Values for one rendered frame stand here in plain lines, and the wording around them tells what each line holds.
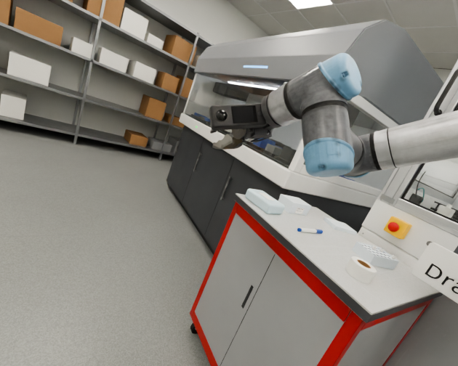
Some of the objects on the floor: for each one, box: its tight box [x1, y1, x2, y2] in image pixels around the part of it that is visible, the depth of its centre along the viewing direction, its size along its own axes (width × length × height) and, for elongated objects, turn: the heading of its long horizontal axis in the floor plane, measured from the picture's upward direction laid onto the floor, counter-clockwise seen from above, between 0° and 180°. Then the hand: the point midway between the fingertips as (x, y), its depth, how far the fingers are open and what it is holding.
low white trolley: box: [190, 193, 443, 366], centre depth 103 cm, size 58×62×76 cm
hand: (212, 137), depth 63 cm, fingers open, 3 cm apart
